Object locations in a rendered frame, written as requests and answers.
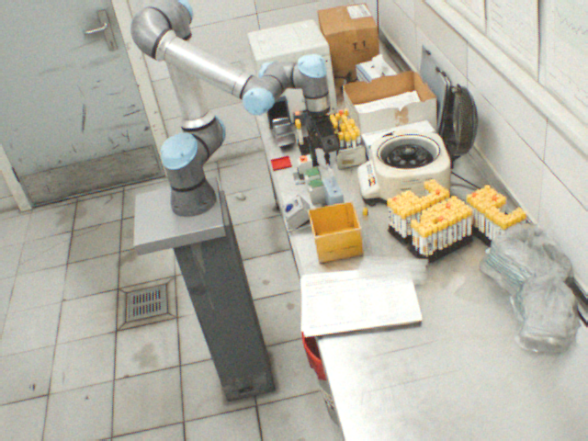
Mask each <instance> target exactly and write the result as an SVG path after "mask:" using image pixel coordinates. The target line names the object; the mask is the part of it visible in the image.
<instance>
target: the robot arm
mask: <svg viewBox="0 0 588 441"><path fill-rule="evenodd" d="M193 16H194V15H193V10H192V7H191V5H190V4H189V2H188V1H187V0H155V1H154V2H152V3H151V4H150V5H148V6H146V7H145V8H144V9H142V10H141V11H139V12H138V13H137V14H136V15H135V16H134V17H133V19H132V21H131V23H130V34H131V36H132V38H133V41H134V42H135V44H136V45H137V46H138V48H139V49H140V50H141V51H142V52H144V53H145V54H146V55H147V56H149V57H151V58H152V59H154V60H156V61H158V62H163V61H165V62H166V65H167V68H168V71H169V73H170V76H171V79H172V81H171V82H172V85H173V88H174V90H175V96H176V99H177V102H178V105H179V107H180V110H181V113H182V116H183V117H182V119H181V121H180V126H181V129H182V131H183V133H178V134H176V135H175V136H174V137H173V136H171V137H170V138H168V139H167V140H166V141H164V143H163V145H162V147H161V156H162V162H163V164H164V169H165V172H166V175H167V178H168V181H169V184H170V187H171V196H170V205H171V208H172V211H173V212H174V214H175V215H177V216H181V217H195V216H198V215H201V214H203V212H206V211H208V210H209V209H211V208H212V207H213V206H214V205H215V203H216V200H217V198H216V193H215V190H214V189H213V187H212V186H211V184H210V183H209V181H208V180H207V178H206V176H205V171H204V168H203V165H204V164H205V163H206V162H207V161H208V159H209V158H210V157H211V156H212V155H213V154H214V153H215V151H216V150H218V149H219V148H220V147H221V144H222V143H224V141H225V139H226V127H225V124H224V122H223V121H222V120H221V119H220V117H217V116H216V115H214V113H213V112H212V111H211V110H208V107H207V104H206V100H205V97H204V94H203V91H202V87H201V83H200V81H199V79H201V80H203V81H205V82H207V83H210V84H212V85H215V86H217V87H218V88H219V89H221V90H223V91H225V92H227V93H229V94H231V95H233V96H235V97H237V98H240V99H241V100H242V101H243V106H244V108H245V109H246V110H247V111H248V113H250V114H252V115H255V116H261V115H264V114H265V113H266V112H267V111H268V110H269V109H270V108H271V107H272V106H273V105H274V103H275V102H276V101H277V99H278V98H279V97H280V96H281V95H283V93H284V92H285V91H286V90H287V89H301V91H302V95H303V96H304V98H305V99H301V102H302V103H304V102H305V107H306V110H307V114H308V115H309V116H311V119H307V120H306V124H307V130H308V136H309V138H310V140H309V142H310V150H311V153H312V155H313V157H314V158H315V160H316V161H317V163H318V164H320V165H321V167H322V168H323V169H325V170H327V164H326V160H325V158H324V155H325V154H326V153H329V154H328V159H329V163H328V164H329V165H330V168H332V167H333V165H334V162H335V159H336V156H337V154H338V151H339V147H340V141H339V139H338V134H335V133H334V132H335V131H336V129H335V128H334V125H333V123H332V121H331V119H330V117H329V116H328V115H327V114H328V113H330V111H331V98H330V91H329V85H328V78H326V69H325V65H324V59H323V57H322V56H321V55H319V54H310V55H309V54H307V55H303V56H301V57H300V58H299V59H298V62H277V61H273V62H264V63H263V64H262V66H261V70H260V74H259V78H260V79H259V78H257V77H255V76H253V75H251V74H249V73H247V72H245V71H243V70H241V69H240V68H238V67H236V66H234V65H232V64H229V63H227V62H225V61H223V60H221V59H219V58H218V57H216V56H214V55H212V54H210V53H208V52H206V51H203V50H202V49H200V48H198V47H197V46H195V45H193V44H191V43H189V42H190V41H191V39H192V32H191V29H190V26H189V25H190V24H191V23H192V20H193ZM310 120H311V121H310ZM309 121H310V122H309Z"/></svg>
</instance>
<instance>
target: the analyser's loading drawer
mask: <svg viewBox="0 0 588 441"><path fill-rule="evenodd" d="M269 117H270V120H271V123H272V126H273V129H274V132H275V136H276V139H277V145H278V146H281V145H286V144H291V143H294V142H296V140H295V133H294V132H293V130H292V128H291V125H290V122H289V120H288V115H287V113H281V114H277V115H273V116H269Z"/></svg>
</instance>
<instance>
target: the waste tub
mask: <svg viewBox="0 0 588 441"><path fill-rule="evenodd" d="M308 212H309V217H310V221H311V230H312V236H313V241H314V244H315V248H316V254H317V257H318V261H319V264H321V263H326V262H331V261H335V260H341V259H346V258H351V257H356V256H361V255H364V249H363V241H362V233H361V229H362V227H361V224H360V221H359V218H358V216H357V215H356V210H355V207H354V204H353V201H350V202H346V203H341V204H335V205H331V206H326V207H320V208H315V209H308Z"/></svg>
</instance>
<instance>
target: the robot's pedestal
mask: <svg viewBox="0 0 588 441"><path fill-rule="evenodd" d="M220 202H221V207H222V215H223V220H224V227H225V234H226V236H223V237H219V238H215V239H211V240H207V241H202V242H198V243H191V244H187V245H182V246H178V247H174V248H173V251H174V254H175V256H176V259H177V262H178V264H179V267H180V270H181V273H182V276H183V279H184V281H185V284H186V287H187V292H188V295H189V297H190V299H191V303H192V306H193V307H194V309H195V312H196V315H197V317H198V321H199V324H200V327H201V331H202V333H203V336H204V339H205V342H206V344H207V347H208V349H209V351H210V354H211V357H212V360H213V363H214V366H215V368H216V371H217V374H218V377H219V380H220V384H221V386H222V389H223V390H224V392H225V395H226V398H227V401H234V400H239V399H242V398H246V397H250V396H255V395H258V394H262V393H267V392H270V391H274V390H275V386H274V381H273V377H272V372H271V367H270V362H269V357H268V353H267V350H266V343H265V339H264V336H263V332H262V329H260V325H259V321H258V318H257V314H256V310H255V306H254V301H253V297H252V293H251V289H250V286H249V282H248V278H247V275H246V272H244V267H243V260H242V258H241V254H240V249H239V245H238V243H237V239H236V235H235V230H234V228H233V224H232V217H231V214H230V210H229V206H228V202H226V199H225V196H224V191H223V190H221V191H220Z"/></svg>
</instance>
